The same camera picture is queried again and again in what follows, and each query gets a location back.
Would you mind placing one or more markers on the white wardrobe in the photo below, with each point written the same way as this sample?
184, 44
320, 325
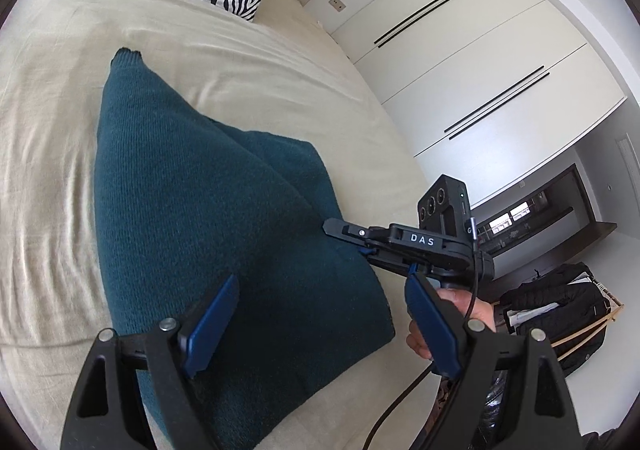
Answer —
485, 91

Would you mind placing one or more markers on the right hand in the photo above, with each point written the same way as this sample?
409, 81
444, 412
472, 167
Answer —
465, 303

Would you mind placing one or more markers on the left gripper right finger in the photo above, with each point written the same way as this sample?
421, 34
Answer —
536, 410

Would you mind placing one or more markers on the black jacket sleeve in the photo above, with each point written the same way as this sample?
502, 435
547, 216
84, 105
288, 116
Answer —
492, 405

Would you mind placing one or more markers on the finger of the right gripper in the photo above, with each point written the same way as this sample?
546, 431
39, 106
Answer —
368, 252

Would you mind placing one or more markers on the black backpack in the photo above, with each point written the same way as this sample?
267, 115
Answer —
568, 305

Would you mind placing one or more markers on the dark wooden desk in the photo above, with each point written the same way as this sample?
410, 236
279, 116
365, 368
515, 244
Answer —
537, 225

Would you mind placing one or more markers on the dark teal knit sweater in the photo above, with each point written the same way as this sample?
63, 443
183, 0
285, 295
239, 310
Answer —
183, 202

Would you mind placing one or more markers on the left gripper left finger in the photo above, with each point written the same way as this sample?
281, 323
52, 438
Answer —
106, 410

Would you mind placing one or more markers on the wall power socket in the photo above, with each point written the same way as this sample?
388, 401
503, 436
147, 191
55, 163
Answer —
337, 5

